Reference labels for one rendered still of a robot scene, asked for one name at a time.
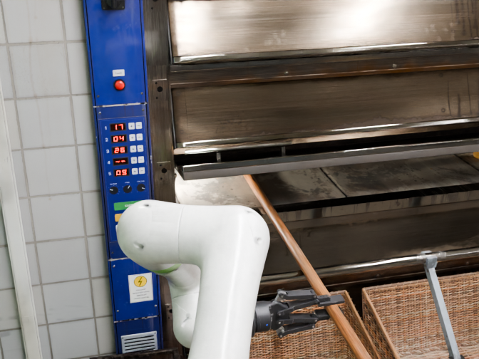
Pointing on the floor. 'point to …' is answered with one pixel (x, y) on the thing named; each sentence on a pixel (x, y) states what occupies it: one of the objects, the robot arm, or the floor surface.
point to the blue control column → (132, 70)
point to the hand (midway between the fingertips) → (329, 306)
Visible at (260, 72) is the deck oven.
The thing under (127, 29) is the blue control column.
